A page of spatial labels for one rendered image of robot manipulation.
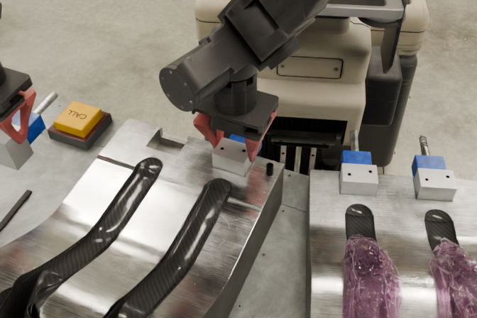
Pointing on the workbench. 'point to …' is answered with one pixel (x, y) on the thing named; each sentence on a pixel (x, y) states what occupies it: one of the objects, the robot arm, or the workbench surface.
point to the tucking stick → (14, 209)
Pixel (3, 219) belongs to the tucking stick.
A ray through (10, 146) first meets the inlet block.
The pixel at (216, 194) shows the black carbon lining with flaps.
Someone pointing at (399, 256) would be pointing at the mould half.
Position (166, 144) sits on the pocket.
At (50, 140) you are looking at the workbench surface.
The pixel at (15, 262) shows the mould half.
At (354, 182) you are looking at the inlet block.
